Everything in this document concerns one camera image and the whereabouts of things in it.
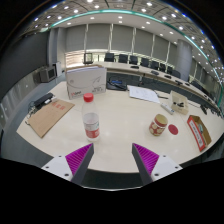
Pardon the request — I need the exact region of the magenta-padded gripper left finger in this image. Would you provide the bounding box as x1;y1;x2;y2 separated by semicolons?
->
41;143;95;186

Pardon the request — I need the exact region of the open red-edged cardboard box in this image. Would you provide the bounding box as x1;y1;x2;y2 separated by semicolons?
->
186;114;213;153

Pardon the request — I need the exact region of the group of ceiling lights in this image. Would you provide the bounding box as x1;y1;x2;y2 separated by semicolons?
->
33;0;221;68

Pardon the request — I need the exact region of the white remote control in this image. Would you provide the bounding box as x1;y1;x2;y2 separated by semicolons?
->
160;101;175;116

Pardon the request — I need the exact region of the row of black office chairs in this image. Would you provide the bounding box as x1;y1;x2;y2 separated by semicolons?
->
103;52;183;79

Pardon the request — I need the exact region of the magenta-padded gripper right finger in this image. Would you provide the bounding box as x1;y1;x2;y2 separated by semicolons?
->
131;142;184;186

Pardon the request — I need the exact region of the red and cream mug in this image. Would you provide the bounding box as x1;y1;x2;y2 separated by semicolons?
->
148;113;169;137

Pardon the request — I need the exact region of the grey box monitor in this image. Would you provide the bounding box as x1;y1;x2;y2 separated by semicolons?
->
39;65;58;84

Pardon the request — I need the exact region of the brown paper envelope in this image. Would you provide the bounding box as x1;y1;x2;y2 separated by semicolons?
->
25;98;76;139

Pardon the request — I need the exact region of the black bag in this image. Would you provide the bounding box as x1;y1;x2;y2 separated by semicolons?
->
106;77;128;92

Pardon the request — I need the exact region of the beige desk organizer box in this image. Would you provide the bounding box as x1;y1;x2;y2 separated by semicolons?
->
169;89;190;116

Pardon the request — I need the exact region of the white paper sheet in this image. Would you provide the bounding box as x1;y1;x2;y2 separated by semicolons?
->
127;85;161;104

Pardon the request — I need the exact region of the flat round red coaster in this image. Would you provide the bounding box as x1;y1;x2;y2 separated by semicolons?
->
167;123;179;136

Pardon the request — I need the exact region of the clear red-capped water bottle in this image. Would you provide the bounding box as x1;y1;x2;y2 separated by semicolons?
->
81;92;101;143

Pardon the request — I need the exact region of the white cardboard box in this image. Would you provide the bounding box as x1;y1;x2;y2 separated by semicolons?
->
65;64;108;100

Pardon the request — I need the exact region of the black device with cables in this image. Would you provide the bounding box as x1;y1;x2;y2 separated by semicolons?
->
32;92;55;110

